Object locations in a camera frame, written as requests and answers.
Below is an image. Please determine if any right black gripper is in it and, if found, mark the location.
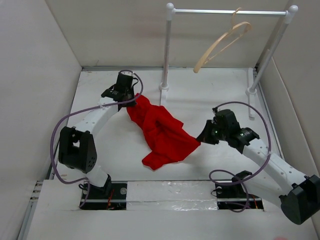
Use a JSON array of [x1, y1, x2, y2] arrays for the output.
[[195, 119, 229, 145]]

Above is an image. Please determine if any red t shirt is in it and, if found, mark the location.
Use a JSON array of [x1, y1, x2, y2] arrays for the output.
[[127, 95, 201, 171]]

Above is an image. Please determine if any beige plastic clothes hanger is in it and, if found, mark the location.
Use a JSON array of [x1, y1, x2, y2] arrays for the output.
[[193, 7, 253, 74]]

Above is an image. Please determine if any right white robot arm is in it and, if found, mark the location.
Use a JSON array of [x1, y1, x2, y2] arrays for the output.
[[197, 107, 320, 225]]

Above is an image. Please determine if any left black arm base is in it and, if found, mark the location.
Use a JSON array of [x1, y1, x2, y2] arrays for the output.
[[79, 181, 128, 211]]

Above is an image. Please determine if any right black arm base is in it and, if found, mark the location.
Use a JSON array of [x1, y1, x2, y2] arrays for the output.
[[210, 170, 264, 212]]

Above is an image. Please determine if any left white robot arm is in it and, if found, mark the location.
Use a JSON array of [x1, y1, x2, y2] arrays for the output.
[[58, 70, 142, 199]]

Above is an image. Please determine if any white and silver clothes rack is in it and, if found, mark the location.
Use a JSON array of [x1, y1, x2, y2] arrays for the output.
[[159, 2, 299, 104]]

